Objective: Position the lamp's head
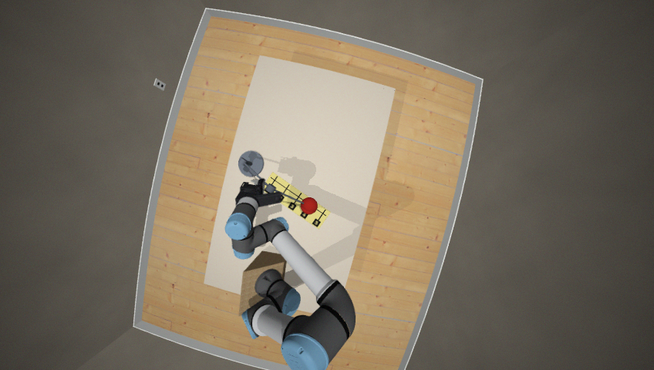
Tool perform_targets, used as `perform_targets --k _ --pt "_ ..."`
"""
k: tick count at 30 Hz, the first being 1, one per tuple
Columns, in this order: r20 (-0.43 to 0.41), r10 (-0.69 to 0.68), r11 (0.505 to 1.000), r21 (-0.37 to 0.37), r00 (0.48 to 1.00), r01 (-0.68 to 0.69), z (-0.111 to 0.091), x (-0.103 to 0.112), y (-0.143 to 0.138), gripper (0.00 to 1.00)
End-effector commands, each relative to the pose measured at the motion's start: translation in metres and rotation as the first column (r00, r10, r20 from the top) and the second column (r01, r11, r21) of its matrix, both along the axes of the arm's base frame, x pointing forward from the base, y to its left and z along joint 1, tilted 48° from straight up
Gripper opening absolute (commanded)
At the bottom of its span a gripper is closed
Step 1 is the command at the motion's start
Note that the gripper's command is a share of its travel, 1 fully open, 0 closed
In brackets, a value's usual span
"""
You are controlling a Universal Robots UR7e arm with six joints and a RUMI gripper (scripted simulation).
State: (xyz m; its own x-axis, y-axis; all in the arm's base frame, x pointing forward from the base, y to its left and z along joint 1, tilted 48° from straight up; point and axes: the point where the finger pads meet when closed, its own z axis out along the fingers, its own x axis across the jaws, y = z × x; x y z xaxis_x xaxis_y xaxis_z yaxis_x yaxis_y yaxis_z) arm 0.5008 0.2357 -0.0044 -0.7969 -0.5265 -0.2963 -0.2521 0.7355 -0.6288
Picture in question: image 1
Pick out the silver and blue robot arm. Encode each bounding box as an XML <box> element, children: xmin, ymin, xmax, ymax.
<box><xmin>225</xmin><ymin>192</ymin><xmax>356</xmax><ymax>370</ymax></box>

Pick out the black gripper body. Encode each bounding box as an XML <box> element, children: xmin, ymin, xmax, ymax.
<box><xmin>235</xmin><ymin>182</ymin><xmax>263</xmax><ymax>205</ymax></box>

